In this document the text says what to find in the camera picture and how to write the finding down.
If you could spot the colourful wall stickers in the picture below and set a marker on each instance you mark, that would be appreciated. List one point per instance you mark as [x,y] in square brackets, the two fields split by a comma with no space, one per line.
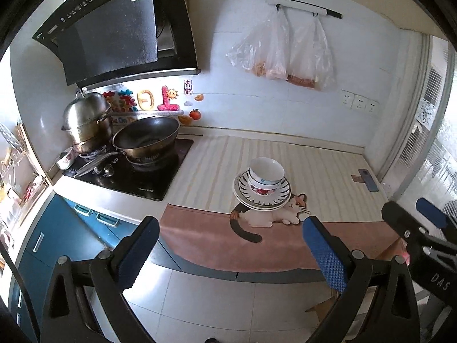
[146,100]

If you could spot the pink floral white plate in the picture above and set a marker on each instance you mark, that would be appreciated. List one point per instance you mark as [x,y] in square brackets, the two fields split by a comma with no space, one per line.
[264,207]

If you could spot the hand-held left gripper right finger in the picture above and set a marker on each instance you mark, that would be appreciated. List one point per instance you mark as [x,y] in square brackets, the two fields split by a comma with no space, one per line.
[323,253]

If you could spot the striped cat-print counter mat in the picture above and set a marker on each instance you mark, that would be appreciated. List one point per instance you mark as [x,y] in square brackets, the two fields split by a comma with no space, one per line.
[214,235]

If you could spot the small brown card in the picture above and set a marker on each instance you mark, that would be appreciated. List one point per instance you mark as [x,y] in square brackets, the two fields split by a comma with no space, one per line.
[356,178]

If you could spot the stainless steel steamer pot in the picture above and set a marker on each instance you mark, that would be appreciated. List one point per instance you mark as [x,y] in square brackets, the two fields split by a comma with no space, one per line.
[85,114]

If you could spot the clear plastic bag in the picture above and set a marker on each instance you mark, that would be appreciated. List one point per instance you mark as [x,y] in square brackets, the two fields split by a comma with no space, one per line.
[310,50]
[264,43]

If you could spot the black gas stove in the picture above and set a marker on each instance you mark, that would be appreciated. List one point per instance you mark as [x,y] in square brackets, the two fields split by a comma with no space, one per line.
[142,182]

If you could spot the aluminium window frame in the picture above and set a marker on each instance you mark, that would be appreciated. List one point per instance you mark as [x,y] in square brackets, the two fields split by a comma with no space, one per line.
[417,114]

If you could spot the red floral white bowl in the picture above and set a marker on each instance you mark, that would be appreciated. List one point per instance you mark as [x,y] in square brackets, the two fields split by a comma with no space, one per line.
[264,190]

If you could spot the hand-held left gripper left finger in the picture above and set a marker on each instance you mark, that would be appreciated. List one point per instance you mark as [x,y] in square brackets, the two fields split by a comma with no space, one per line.
[139,253]

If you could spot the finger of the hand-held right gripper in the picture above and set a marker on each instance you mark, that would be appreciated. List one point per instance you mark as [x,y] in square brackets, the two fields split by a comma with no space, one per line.
[432,211]
[396,216]

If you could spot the white wall socket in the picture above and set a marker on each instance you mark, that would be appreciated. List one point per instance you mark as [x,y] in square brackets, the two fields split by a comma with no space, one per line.
[347,97]
[359,103]
[371,106]

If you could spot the blue smartphone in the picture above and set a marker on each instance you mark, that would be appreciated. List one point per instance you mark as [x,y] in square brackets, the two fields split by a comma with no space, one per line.
[369,180]

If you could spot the cardboard box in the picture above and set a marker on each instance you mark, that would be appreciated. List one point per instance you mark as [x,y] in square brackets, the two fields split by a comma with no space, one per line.
[320,307]

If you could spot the leaf-pattern rim white plate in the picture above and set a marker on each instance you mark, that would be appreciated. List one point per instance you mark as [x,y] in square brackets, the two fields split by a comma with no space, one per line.
[244,186]

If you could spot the dark metal wok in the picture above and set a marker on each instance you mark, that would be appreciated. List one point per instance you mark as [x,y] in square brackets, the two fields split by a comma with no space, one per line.
[146,132]

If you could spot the dark-rimmed white bowl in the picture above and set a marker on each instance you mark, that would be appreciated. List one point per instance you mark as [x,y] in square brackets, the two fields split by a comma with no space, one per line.
[266,170]

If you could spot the white wall hook rail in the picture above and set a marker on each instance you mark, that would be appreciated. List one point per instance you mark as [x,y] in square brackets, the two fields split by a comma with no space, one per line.
[303,5]

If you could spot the black range hood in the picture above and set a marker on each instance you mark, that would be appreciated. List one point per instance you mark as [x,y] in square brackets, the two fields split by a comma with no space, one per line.
[114,32]

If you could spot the small floral bowl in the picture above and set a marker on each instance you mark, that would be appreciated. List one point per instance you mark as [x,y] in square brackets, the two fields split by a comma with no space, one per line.
[66,160]

